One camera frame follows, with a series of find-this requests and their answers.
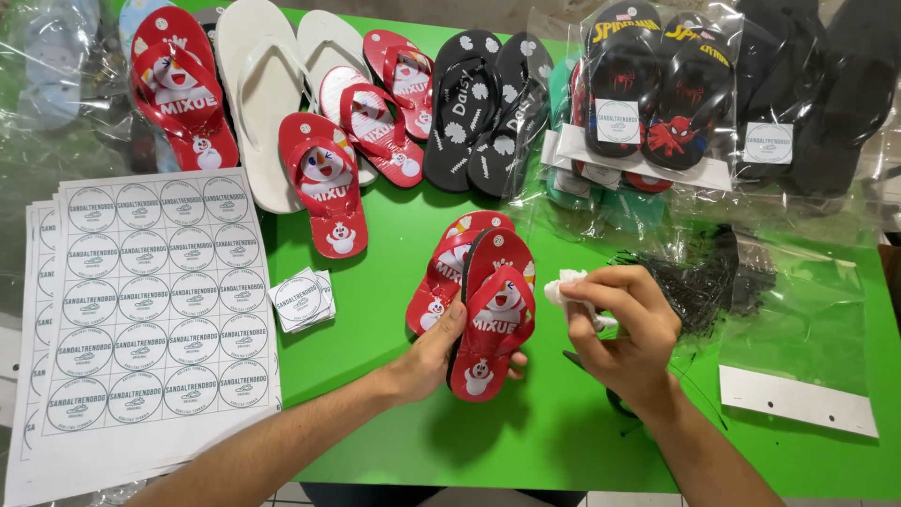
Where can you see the person's left hand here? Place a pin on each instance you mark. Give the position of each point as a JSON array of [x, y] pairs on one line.
[[422, 366]]

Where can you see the person's right hand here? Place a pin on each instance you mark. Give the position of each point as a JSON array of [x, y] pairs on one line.
[[633, 338]]

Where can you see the white cloth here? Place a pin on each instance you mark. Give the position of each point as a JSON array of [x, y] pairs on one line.
[[563, 290]]

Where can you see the small red snowman sandal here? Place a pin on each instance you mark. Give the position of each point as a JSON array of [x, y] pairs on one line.
[[496, 310], [447, 271], [325, 190]]

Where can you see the black scissors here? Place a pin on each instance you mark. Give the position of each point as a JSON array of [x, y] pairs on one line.
[[616, 405]]

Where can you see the bundle of black tag pins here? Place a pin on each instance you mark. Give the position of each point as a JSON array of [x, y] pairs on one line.
[[693, 281]]

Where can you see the bagged teal sandals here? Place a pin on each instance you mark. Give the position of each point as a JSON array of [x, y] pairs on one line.
[[619, 208]]

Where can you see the pile of cut square stickers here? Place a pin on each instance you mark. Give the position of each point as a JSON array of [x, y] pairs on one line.
[[299, 299]]

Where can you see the empty clear bag white header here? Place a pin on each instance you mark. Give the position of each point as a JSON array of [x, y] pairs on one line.
[[802, 352]]

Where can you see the red striped snowman sandal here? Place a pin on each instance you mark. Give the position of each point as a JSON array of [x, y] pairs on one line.
[[373, 130], [408, 77]]

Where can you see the black flower-print sandal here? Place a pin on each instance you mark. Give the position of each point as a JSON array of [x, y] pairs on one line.
[[514, 127], [457, 112]]

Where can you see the bagged black spider-print sandals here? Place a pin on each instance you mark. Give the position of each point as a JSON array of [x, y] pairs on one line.
[[654, 91]]

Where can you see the stack of round-sticker sheets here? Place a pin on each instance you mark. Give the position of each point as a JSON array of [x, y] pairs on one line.
[[151, 303]]

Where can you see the bagged plain black sandals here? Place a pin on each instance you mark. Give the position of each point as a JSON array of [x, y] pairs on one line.
[[816, 98]]

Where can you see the large white sandal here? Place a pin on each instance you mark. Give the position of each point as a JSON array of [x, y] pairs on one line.
[[327, 42], [257, 105]]

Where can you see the large red snowman sandal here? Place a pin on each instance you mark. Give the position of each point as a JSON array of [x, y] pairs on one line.
[[179, 84]]

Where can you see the heap of bagged blue sandals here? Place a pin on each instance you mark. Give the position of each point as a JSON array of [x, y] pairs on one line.
[[56, 77]]

